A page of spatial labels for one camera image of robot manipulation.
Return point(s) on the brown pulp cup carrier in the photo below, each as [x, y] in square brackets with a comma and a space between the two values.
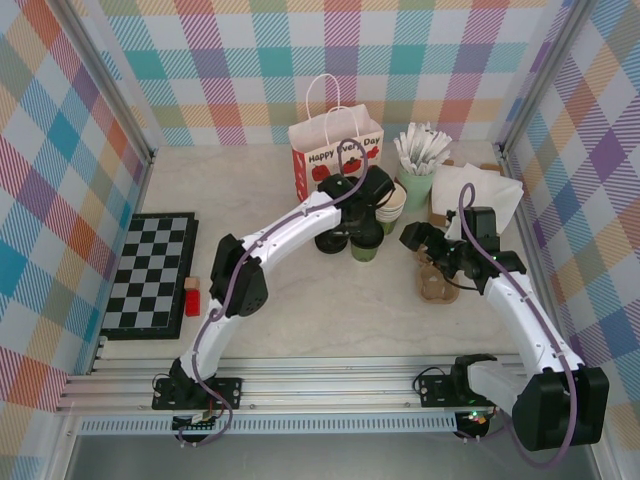
[435, 287]

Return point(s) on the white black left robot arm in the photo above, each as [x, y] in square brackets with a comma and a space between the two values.
[300, 225]

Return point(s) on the white red paper gift bag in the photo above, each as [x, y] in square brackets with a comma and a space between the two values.
[305, 145]

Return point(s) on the red block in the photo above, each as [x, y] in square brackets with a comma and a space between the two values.
[193, 304]

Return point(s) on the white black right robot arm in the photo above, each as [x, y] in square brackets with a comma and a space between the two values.
[530, 320]

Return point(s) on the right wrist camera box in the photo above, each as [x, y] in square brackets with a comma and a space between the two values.
[455, 227]

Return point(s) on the mint green holder cup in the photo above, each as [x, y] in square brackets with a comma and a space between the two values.
[417, 195]

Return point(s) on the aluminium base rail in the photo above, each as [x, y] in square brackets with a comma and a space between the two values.
[325, 385]

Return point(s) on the white paper napkin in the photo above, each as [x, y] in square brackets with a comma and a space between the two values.
[495, 190]

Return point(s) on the small lit circuit board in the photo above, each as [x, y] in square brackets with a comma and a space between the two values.
[475, 419]

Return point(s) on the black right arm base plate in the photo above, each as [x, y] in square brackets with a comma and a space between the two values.
[435, 392]

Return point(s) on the stack of green paper cups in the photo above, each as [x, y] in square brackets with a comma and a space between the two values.
[392, 212]

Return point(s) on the white paper stick packet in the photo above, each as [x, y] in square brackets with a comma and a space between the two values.
[402, 152]
[430, 150]
[442, 147]
[414, 142]

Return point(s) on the black grey chessboard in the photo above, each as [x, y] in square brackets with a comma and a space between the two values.
[145, 275]

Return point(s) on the small tan wooden block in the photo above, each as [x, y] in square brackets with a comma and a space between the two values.
[191, 285]

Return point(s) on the aluminium frame post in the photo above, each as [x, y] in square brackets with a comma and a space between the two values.
[545, 80]
[110, 85]

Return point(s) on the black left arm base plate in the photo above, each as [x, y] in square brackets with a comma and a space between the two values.
[225, 390]

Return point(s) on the small green circuit board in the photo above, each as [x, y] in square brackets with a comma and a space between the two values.
[197, 422]

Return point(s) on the green paper coffee cup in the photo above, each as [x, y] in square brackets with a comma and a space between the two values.
[366, 255]

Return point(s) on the aluminium side rail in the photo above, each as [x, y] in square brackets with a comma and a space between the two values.
[531, 225]

